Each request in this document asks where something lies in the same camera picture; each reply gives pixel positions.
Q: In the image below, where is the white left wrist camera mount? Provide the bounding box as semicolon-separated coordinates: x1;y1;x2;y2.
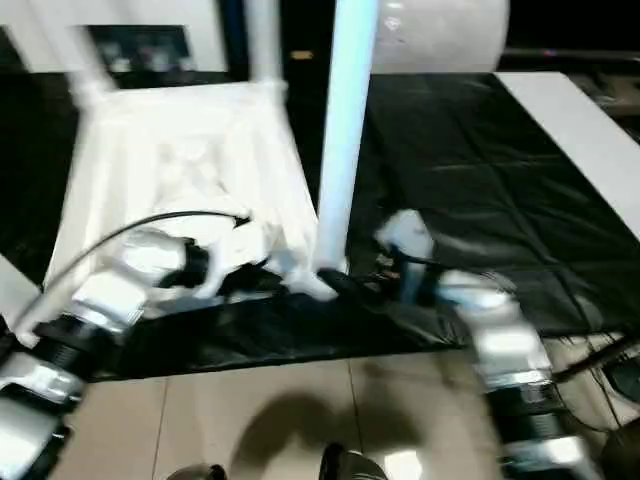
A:
198;213;275;297

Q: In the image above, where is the black sofa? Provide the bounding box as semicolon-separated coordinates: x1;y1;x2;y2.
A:
227;0;640;77

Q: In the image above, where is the dark brown textured stool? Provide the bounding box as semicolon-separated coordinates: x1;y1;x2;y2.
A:
598;423;640;480

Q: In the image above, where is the black wifi router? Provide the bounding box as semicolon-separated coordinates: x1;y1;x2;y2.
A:
611;358;640;402

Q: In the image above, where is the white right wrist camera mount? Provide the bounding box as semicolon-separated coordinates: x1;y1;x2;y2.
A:
373;208;437;307

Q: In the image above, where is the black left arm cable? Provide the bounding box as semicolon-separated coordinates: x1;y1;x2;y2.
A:
41;209;252;302

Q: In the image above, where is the black robot foot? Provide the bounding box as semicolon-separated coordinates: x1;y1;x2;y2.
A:
168;462;230;480
321;441;387;480

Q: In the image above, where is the white sideboard cabinet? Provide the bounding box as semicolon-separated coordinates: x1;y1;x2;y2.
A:
0;0;232;75

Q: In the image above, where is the grey cushion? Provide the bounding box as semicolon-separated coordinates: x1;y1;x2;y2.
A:
368;0;512;77

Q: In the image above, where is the black television with red logo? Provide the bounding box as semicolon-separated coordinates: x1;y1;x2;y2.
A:
501;47;640;60

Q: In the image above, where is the black floor stand foot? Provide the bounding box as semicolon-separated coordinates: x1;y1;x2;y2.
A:
548;338;640;387

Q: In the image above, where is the black robot right foot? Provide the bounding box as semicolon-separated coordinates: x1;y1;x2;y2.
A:
321;441;387;480

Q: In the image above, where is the white flat board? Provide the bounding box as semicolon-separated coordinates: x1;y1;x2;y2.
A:
491;70;640;232

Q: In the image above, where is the white plastic table leg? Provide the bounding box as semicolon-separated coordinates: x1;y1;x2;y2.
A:
316;0;380;275
248;0;290;95
0;253;45;347
43;0;115;110

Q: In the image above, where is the white plastic table top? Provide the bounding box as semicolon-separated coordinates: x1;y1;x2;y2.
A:
13;81;347;350

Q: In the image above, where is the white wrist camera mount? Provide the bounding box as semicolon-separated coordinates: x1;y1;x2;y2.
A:
373;208;437;307
198;213;275;297

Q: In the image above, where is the black work mat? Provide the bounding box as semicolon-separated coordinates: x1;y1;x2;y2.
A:
0;68;640;382

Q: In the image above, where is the black robot left foot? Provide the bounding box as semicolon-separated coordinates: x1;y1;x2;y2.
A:
168;462;230;480

